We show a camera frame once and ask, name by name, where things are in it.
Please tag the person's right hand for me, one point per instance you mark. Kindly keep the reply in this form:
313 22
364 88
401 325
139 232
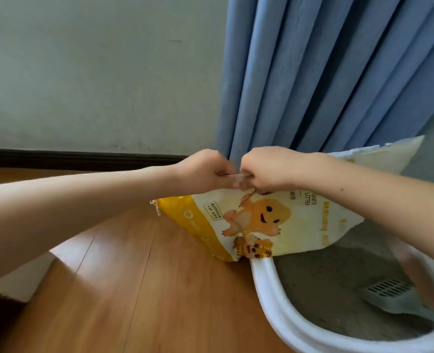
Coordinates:
279 169

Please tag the person's left hand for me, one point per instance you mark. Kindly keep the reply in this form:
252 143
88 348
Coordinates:
206 172

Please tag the white printed cat litter bag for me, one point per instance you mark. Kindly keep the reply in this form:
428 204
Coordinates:
294 224

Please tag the grey cat litter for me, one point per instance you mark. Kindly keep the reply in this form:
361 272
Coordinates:
320 283

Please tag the white oval litter box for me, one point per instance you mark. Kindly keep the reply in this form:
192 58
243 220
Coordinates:
272 297

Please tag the light blue litter scoop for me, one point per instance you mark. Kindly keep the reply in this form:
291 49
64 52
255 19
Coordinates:
397 301

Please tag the person's right forearm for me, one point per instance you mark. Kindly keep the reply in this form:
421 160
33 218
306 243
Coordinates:
386 202

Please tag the person's left forearm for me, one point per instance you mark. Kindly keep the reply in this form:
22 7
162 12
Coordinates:
55 216

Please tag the blue curtain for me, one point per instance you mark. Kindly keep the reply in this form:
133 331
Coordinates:
312 69

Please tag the dark wall baseboard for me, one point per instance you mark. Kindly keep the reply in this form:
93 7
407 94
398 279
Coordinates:
73 159

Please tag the white bed frame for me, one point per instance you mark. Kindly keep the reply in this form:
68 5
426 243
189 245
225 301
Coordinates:
18 279

